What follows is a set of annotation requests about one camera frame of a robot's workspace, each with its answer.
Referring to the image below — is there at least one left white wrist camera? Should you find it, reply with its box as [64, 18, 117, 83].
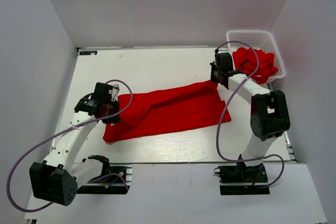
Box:
[111, 84, 120, 102]

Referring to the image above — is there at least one red t shirt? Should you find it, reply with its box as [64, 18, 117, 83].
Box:
[103, 81, 231, 143]

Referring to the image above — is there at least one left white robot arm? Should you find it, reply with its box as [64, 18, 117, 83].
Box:
[29, 82, 121, 206]

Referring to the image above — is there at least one white plastic basket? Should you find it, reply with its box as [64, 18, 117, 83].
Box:
[226, 30, 286, 83]

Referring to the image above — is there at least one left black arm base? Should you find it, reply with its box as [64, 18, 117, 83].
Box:
[77, 164, 132, 195]

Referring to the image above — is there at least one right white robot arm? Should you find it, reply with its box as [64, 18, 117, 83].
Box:
[211, 51, 290, 182]

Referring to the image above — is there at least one black table label sticker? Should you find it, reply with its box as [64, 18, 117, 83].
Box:
[79, 50, 98, 56]

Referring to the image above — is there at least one red t shirts pile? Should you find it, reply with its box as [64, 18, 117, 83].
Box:
[232, 47, 279, 85]

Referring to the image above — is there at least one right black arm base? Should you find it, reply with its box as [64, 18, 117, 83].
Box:
[214, 163, 270, 196]

